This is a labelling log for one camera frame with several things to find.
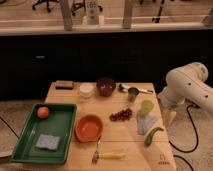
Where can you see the orange fruit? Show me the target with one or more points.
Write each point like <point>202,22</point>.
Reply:
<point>43,112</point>

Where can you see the metal measuring cup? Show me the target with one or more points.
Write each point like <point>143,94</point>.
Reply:
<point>132,94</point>

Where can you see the light blue cloth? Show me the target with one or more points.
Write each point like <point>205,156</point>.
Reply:
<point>144,123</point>

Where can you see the office chair base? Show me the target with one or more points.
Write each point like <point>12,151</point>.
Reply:
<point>47,2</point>

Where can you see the green plastic tray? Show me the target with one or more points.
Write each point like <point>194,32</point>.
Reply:
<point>59,123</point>

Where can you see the white round container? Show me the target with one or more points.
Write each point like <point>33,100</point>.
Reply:
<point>86,90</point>

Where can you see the brown black block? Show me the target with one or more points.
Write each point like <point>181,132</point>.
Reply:
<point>64,84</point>

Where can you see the dark red grape bunch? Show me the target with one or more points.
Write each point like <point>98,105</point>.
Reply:
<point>122,115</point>

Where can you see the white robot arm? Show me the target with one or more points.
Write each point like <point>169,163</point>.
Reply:
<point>185,82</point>

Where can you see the green pepper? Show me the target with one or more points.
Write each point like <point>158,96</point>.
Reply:
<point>150,136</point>

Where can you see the dark purple bowl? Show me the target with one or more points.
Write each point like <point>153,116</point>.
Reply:
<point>105,86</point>

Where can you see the black white marker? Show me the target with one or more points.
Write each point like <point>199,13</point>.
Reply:
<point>126,88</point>

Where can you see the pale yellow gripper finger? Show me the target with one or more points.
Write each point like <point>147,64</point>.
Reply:
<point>169,117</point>

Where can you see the orange red bowl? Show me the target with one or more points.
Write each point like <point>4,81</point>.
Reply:
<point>88,128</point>

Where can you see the light green plastic cup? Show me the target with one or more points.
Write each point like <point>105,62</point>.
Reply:
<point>146,107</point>

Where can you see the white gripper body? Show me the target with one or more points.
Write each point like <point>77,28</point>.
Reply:
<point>170,99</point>

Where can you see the blue grey sponge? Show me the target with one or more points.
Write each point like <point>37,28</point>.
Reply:
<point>49,142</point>

